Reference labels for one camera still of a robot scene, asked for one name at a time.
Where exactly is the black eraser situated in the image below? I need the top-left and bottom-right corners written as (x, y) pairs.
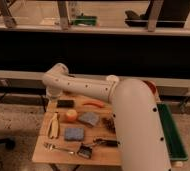
top-left (57, 100), bottom-right (74, 108)

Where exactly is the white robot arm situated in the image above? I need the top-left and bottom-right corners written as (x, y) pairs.
top-left (42, 63), bottom-right (171, 171)

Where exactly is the white cup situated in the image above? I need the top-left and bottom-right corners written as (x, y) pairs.
top-left (106, 75), bottom-right (119, 82)

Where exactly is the orange fruit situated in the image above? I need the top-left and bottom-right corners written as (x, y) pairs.
top-left (65, 109), bottom-right (78, 122)

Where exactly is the blue sponge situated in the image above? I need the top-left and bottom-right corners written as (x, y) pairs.
top-left (64, 128), bottom-right (84, 141)

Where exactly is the grey blue cloth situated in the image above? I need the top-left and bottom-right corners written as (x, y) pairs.
top-left (78, 112), bottom-right (99, 126)

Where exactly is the metal fork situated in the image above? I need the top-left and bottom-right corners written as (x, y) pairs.
top-left (43, 142), bottom-right (75, 155)

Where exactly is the bunch of dark grapes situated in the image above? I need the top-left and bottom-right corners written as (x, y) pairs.
top-left (102, 118), bottom-right (115, 133)

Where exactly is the black office chair base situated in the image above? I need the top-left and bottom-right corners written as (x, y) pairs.
top-left (0, 138), bottom-right (16, 150)

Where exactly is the green box in background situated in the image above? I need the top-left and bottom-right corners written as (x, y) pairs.
top-left (72, 14), bottom-right (97, 26)

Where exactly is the orange bowl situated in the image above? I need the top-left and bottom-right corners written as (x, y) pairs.
top-left (144, 80), bottom-right (157, 95)

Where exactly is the green tray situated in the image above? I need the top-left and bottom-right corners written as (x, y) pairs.
top-left (157, 103), bottom-right (188, 162)

